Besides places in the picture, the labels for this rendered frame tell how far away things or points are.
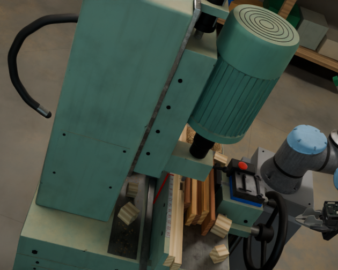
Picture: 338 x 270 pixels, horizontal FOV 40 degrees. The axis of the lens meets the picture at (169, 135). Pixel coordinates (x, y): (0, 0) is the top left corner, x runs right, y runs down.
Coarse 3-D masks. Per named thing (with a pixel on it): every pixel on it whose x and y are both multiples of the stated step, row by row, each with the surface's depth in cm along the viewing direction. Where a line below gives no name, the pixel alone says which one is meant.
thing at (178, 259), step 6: (186, 126) 162; (186, 132) 160; (180, 186) 144; (180, 198) 138; (180, 204) 136; (180, 210) 134; (180, 216) 133; (180, 222) 131; (180, 228) 130; (180, 234) 128; (180, 240) 127; (180, 246) 125; (180, 252) 124; (174, 258) 122; (180, 258) 122; (174, 264) 122; (180, 264) 121
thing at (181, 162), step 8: (176, 144) 134; (184, 144) 135; (176, 152) 132; (184, 152) 133; (208, 152) 136; (168, 160) 132; (176, 160) 132; (184, 160) 131; (192, 160) 132; (200, 160) 132; (208, 160) 134; (168, 168) 134; (176, 168) 134; (184, 168) 134; (192, 168) 133; (200, 168) 133; (208, 168) 133; (192, 176) 136; (200, 176) 135
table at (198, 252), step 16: (160, 176) 153; (160, 192) 146; (160, 208) 139; (192, 224) 137; (240, 224) 148; (192, 240) 133; (208, 240) 135; (224, 240) 137; (192, 256) 129; (208, 256) 131
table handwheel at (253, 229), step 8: (272, 192) 157; (280, 200) 150; (280, 208) 148; (272, 216) 153; (280, 216) 146; (264, 224) 156; (280, 224) 144; (256, 232) 154; (264, 232) 154; (272, 232) 154; (280, 232) 143; (248, 240) 167; (256, 240) 156; (264, 240) 154; (280, 240) 143; (248, 248) 165; (264, 248) 153; (280, 248) 143; (248, 256) 163; (264, 256) 152; (272, 256) 144; (280, 256) 144; (248, 264) 159; (264, 264) 147; (272, 264) 144
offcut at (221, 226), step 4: (220, 216) 138; (224, 216) 138; (216, 220) 136; (220, 220) 137; (224, 220) 137; (228, 220) 138; (212, 224) 139; (216, 224) 135; (220, 224) 136; (224, 224) 136; (228, 224) 137; (212, 228) 136; (216, 228) 136; (220, 228) 135; (224, 228) 135; (228, 228) 136; (212, 232) 137; (216, 232) 137; (220, 232) 136; (224, 232) 136; (220, 236) 137; (224, 236) 137
